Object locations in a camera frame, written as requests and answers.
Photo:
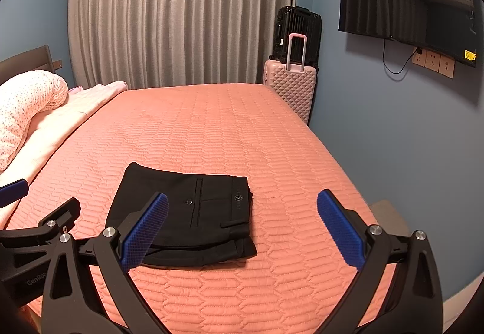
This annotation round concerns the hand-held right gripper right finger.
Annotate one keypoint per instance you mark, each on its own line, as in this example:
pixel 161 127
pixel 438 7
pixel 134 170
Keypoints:
pixel 340 230

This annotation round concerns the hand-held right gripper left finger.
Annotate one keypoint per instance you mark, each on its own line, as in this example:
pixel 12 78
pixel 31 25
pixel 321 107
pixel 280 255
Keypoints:
pixel 145 230

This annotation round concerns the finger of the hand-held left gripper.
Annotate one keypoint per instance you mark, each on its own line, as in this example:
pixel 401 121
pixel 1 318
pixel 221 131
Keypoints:
pixel 56 218
pixel 13 192

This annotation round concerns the black pants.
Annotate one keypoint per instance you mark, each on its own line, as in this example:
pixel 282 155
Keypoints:
pixel 211 213

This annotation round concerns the floral white pillow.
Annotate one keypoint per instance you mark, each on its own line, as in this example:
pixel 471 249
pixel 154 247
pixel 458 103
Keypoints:
pixel 26 103

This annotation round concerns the light pink blanket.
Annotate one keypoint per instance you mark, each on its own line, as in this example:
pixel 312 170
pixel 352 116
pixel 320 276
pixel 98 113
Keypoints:
pixel 72 110

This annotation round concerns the pink quilted bed cover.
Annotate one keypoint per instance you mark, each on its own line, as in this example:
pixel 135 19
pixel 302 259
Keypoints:
pixel 211 129

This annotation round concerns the grey wooden headboard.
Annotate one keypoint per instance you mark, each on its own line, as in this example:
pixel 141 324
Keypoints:
pixel 26 61

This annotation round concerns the pink hard-shell suitcase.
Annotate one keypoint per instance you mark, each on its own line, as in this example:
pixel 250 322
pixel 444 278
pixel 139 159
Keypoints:
pixel 291 88

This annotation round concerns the black hard-shell suitcase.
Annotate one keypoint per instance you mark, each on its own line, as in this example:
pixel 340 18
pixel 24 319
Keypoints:
pixel 300 21

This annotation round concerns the beige pleated curtain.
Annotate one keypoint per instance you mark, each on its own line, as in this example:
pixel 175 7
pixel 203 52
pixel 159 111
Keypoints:
pixel 181 12

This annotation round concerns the beige wall outlet panel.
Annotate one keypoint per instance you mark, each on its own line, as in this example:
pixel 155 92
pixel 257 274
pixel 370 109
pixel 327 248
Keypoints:
pixel 433 61

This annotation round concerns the wall-mounted black television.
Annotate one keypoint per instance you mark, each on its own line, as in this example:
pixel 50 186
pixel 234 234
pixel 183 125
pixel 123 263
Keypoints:
pixel 408 4

